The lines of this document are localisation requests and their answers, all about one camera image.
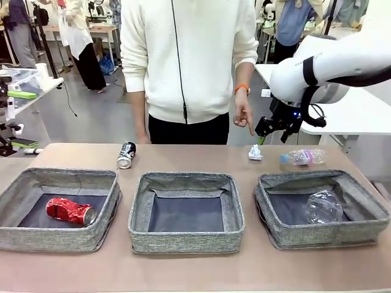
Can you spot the person's left hand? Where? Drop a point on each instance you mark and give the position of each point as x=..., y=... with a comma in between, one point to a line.
x=242, y=111

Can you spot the person in white sweater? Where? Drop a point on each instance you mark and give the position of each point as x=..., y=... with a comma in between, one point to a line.
x=195, y=61

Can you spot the white marker pen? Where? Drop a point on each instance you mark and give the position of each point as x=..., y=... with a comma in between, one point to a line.
x=33, y=151

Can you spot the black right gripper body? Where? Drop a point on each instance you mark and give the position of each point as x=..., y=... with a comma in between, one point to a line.
x=282, y=117

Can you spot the person's left forearm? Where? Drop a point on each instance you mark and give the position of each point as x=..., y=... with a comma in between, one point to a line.
x=246, y=74

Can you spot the black clamp mount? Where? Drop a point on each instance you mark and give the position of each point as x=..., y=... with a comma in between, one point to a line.
x=15, y=128

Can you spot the clear plastic storage box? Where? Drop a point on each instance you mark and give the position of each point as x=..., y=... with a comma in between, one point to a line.
x=21, y=79

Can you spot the orange wrist watch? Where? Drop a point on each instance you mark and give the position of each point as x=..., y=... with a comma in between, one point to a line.
x=241, y=89

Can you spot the black stand pole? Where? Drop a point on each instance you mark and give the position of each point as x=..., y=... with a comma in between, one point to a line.
x=329, y=21
x=46, y=45

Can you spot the bystander in white blouse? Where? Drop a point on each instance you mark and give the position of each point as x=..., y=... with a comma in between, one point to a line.
x=81, y=39

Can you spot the bystander in dark top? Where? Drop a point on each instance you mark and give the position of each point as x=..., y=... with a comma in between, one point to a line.
x=21, y=36

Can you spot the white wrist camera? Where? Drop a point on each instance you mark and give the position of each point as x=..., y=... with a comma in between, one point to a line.
x=10, y=108
x=265, y=93

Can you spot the blue plastic bag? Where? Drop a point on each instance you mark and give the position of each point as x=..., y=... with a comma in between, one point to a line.
x=107, y=65

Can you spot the bystander in blue shirt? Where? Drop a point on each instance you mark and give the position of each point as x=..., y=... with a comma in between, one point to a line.
x=290, y=27

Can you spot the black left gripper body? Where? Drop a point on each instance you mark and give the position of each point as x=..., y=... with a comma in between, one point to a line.
x=2, y=103

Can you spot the clear plastic cup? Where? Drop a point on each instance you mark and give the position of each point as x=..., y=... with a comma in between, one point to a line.
x=323, y=207

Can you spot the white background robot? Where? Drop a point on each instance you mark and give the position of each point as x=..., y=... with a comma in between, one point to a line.
x=268, y=15
x=99, y=7

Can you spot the white paper ball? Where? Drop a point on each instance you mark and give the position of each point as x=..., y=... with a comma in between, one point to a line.
x=256, y=153

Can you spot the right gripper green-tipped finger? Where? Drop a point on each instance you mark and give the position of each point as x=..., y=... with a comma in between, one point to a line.
x=262, y=129
x=288, y=132

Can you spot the crushed red soda can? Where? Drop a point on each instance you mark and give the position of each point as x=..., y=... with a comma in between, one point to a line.
x=67, y=210

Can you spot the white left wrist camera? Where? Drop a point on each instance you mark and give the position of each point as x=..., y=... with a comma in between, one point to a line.
x=10, y=108

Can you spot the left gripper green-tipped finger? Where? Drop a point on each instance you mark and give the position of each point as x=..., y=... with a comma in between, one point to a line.
x=23, y=95
x=24, y=143

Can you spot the person's right hand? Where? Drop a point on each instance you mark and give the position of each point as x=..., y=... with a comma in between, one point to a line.
x=145, y=139

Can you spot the wooden top table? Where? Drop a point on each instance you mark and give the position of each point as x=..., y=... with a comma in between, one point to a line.
x=102, y=30

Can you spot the person's right forearm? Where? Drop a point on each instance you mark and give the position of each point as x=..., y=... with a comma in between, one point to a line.
x=138, y=113

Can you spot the grey fabric basket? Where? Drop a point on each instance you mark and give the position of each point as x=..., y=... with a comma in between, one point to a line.
x=320, y=236
x=61, y=241
x=183, y=241

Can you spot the clear plastic water bottle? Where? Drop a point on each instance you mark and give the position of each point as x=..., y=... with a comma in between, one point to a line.
x=305, y=157

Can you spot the white work table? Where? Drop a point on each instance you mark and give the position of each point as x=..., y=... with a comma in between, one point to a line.
x=49, y=85

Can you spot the white side table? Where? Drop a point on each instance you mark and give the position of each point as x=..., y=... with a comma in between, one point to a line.
x=351, y=119

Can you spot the white paper cup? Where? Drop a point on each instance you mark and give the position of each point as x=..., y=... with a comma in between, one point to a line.
x=41, y=71

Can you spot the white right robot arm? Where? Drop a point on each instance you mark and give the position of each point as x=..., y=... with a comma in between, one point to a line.
x=336, y=55

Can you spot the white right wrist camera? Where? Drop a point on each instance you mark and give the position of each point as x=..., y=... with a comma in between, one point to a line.
x=265, y=93

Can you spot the black soda can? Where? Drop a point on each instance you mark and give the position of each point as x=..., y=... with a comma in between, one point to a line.
x=126, y=154

